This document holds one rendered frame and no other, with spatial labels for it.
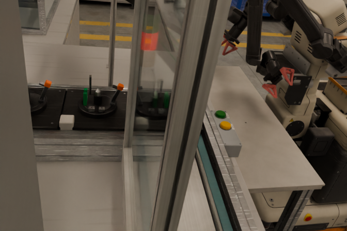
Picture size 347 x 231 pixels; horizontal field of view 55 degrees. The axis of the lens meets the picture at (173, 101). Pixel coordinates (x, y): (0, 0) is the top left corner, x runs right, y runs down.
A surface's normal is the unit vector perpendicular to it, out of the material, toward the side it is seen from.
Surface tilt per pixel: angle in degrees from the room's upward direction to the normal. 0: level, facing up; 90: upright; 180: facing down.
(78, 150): 90
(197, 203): 0
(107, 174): 0
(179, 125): 90
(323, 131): 0
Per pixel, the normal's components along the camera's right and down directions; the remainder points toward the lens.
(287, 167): 0.14, -0.83
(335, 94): -0.98, 0.02
